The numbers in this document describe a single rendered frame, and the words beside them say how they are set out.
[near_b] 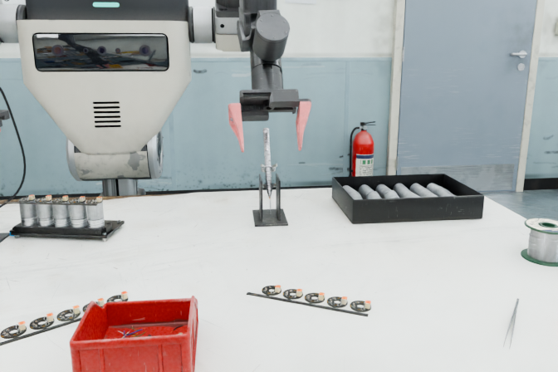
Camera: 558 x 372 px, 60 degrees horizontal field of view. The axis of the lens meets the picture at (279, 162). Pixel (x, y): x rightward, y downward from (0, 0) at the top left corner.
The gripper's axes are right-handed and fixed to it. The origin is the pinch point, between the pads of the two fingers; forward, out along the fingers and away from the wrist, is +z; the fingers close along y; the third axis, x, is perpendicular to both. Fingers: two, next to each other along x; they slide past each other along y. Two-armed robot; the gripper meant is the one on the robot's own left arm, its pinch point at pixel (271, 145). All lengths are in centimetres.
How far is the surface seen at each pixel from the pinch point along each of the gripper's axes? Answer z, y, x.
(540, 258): 23.0, 36.5, -8.6
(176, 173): -97, -46, 243
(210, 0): -188, -18, 174
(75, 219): 11.2, -31.6, 1.6
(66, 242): 14.3, -33.1, 3.2
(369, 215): 11.5, 16.6, 5.1
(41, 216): 10.2, -37.0, 2.2
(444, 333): 32.7, 15.3, -21.0
